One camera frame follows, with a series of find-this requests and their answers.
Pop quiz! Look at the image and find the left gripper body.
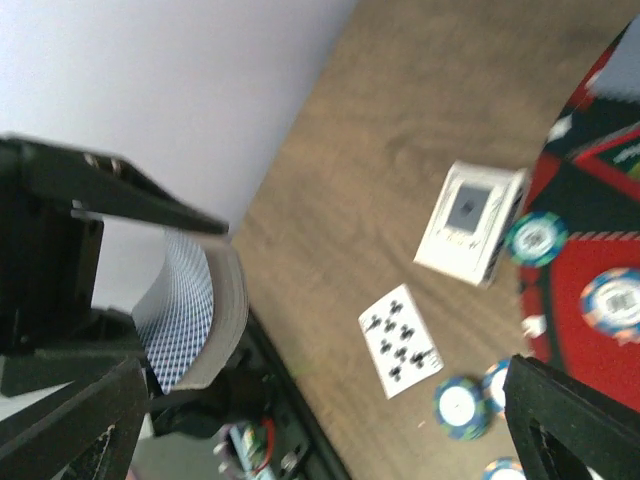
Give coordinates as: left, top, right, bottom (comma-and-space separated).
1, 135, 229, 355

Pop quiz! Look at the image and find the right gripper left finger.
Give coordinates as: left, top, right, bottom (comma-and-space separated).
1, 358, 148, 479

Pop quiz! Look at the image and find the round red black poker mat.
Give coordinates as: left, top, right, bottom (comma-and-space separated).
519, 19, 639, 410

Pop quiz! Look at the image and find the triangular all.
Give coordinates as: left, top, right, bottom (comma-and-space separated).
574, 127, 639, 200

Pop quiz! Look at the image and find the green poker chip stack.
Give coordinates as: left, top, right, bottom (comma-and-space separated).
432, 376, 489, 441

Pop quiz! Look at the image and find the purple chip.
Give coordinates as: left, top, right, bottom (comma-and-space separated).
580, 268, 639, 345
482, 358, 510, 418
482, 457, 526, 480

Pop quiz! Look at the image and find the dealt blue backed card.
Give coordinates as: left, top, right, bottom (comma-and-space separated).
593, 49, 639, 103

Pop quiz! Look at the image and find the face up clubs card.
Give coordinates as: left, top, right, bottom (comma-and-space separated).
359, 284, 444, 399

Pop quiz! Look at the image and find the blue backed card deck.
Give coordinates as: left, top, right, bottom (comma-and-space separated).
132, 231, 249, 394

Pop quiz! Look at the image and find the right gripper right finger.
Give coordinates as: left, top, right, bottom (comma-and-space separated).
504, 355, 639, 479

